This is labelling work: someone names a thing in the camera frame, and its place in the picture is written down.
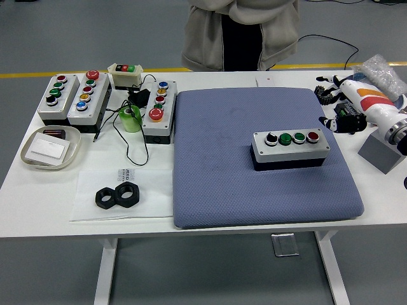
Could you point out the clear plastic bag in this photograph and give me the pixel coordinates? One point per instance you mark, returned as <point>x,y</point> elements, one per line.
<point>149,197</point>

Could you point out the white switch plate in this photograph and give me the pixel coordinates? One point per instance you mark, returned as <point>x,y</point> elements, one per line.
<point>47,147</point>

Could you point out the white table leg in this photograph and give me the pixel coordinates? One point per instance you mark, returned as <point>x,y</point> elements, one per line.
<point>106,273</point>
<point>334,273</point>

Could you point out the green tape roll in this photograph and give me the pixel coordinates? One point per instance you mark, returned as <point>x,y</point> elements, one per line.
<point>130,122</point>

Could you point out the dark red small box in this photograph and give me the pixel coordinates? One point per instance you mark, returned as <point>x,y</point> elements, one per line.
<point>54,132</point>

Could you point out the grey four-button control box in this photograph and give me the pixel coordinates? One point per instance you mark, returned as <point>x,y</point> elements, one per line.
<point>292,152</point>

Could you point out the grey box with black knob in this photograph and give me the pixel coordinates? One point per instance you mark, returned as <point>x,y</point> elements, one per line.
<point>65,98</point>

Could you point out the black gear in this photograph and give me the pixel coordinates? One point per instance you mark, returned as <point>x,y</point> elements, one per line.
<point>322,97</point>

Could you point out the large black hex nut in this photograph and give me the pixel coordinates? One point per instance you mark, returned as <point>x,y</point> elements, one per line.
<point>133,197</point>

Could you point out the white shallow tray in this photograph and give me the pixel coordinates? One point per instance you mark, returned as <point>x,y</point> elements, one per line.
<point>73,143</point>

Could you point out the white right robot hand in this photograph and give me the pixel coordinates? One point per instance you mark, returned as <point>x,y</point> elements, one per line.
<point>372,105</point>

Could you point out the black module with green terminal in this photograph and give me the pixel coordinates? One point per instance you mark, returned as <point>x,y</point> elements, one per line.
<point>345,110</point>

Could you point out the grey five-button emergency stop box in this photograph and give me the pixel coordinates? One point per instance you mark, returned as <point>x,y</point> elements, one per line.
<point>95,98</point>
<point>159,125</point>

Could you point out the grey block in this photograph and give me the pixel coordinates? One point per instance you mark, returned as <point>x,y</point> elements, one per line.
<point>378,155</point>

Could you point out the person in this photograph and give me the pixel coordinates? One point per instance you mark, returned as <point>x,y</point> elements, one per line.
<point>203,38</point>

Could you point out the metal floor plate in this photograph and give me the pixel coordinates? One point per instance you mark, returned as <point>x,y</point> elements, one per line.
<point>285,244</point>

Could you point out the cream three-button switch box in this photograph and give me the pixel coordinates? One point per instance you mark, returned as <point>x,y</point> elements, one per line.
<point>125,77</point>

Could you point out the bubble wrap bag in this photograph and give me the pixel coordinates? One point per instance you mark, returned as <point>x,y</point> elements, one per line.
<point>384,74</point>

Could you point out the blue-grey woven mat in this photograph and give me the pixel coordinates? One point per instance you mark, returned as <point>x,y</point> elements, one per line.
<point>222,159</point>

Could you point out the small black hex nut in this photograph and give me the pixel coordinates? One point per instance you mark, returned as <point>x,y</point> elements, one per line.
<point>101,198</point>

